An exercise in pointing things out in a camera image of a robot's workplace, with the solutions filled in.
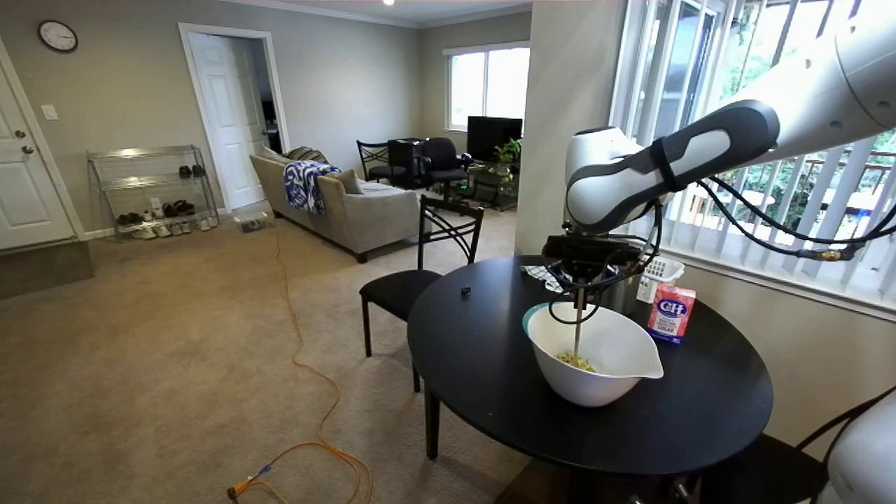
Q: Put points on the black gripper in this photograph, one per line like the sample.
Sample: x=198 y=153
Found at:
x=591 y=254

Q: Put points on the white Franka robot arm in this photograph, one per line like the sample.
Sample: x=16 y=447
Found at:
x=654 y=179

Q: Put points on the white mixing bowl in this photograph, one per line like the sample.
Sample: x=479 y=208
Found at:
x=605 y=380

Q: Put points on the metal utensil holder cup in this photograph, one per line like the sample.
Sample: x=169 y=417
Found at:
x=628 y=295

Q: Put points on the white crumpled napkin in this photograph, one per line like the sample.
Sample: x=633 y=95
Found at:
x=541 y=278

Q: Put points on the pile of pasta pieces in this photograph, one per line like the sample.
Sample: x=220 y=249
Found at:
x=579 y=359

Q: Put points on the black round table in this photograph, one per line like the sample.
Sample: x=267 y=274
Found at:
x=486 y=394

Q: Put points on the green house plant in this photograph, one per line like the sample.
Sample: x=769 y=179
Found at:
x=509 y=169

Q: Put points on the black flat television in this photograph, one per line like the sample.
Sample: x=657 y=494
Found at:
x=495 y=135

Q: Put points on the black metal dining chair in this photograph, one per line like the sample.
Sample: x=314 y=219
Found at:
x=759 y=471
x=400 y=289

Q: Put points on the black armchair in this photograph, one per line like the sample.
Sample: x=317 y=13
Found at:
x=442 y=159

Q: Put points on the beige sofa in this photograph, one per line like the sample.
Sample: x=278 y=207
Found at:
x=359 y=214

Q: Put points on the white vertical window blinds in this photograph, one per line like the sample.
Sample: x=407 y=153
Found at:
x=841 y=235

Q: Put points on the blue white blanket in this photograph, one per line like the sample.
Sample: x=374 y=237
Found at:
x=303 y=186

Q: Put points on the white open interior door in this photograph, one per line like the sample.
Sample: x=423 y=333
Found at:
x=225 y=121

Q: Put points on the metal shoe rack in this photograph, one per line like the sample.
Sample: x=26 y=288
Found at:
x=156 y=191

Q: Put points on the white panel entry door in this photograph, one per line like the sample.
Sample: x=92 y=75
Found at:
x=23 y=186

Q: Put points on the white light switch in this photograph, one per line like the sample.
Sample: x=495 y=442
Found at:
x=50 y=113

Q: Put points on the round wall clock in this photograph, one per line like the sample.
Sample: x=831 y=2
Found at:
x=57 y=36

